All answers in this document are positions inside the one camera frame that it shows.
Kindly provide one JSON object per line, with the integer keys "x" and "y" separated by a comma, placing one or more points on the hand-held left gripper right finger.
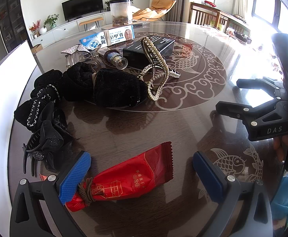
{"x": 208, "y": 175}

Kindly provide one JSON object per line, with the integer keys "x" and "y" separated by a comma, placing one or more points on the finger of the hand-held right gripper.
{"x": 252, "y": 82}
{"x": 232, "y": 107}

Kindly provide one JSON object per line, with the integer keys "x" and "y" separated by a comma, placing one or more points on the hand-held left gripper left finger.
{"x": 75, "y": 175}

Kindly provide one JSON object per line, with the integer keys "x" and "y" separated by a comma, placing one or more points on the red snack packet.
{"x": 134, "y": 175}

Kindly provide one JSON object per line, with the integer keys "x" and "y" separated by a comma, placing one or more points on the blue and white ointment box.
{"x": 97, "y": 40}

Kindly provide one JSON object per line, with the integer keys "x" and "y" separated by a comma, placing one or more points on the patterned wooden desktop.
{"x": 134, "y": 128}

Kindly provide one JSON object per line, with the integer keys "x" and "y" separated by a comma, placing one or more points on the person's right hand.
{"x": 279, "y": 148}

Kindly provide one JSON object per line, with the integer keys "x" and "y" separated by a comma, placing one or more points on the black flower hair claw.
{"x": 49, "y": 138}

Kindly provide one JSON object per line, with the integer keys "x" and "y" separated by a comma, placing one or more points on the black rhinestone scrunchie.
{"x": 25, "y": 114}

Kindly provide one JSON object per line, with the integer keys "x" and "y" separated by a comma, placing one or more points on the wooden dining chair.
{"x": 203, "y": 14}

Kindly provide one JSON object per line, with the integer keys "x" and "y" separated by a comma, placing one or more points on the pearl hair claw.
{"x": 158, "y": 61}

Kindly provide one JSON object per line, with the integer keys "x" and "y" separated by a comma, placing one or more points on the black velvet bow hair clip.
{"x": 114, "y": 88}

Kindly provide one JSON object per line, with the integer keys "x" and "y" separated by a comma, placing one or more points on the white foam board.
{"x": 1, "y": 103}

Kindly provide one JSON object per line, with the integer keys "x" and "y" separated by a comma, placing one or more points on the black cardboard box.
{"x": 131, "y": 56}

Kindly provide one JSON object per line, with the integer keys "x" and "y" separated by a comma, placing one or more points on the orange lounge chair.
{"x": 161, "y": 3}

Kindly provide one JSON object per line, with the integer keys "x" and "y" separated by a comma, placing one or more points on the small glass bottle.
{"x": 115, "y": 59}

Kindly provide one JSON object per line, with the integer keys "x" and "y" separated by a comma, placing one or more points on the rhinestone bow clear hair claw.
{"x": 77, "y": 48}

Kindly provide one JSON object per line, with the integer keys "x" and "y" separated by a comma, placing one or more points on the brown cardboard box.
{"x": 36, "y": 49}

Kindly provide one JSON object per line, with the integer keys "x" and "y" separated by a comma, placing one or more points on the white television cabinet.
{"x": 57, "y": 33}

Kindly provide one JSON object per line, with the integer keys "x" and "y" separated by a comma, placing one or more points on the clear plastic jar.
{"x": 120, "y": 12}

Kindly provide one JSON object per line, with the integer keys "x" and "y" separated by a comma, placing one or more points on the round white vase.
{"x": 43, "y": 30}

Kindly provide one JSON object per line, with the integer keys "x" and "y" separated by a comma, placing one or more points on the red flowers in vase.
{"x": 34, "y": 27}

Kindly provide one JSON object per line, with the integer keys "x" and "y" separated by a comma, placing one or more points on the wooden bench stool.
{"x": 91, "y": 20}

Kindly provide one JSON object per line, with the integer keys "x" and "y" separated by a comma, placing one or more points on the green potted plant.
{"x": 51, "y": 19}

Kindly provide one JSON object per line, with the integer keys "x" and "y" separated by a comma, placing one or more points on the small potted plant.
{"x": 107, "y": 5}

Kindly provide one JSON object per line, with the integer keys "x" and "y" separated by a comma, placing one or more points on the dark display cabinet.
{"x": 13, "y": 17}

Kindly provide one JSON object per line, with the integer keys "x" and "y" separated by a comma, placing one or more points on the black television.
{"x": 82, "y": 5}

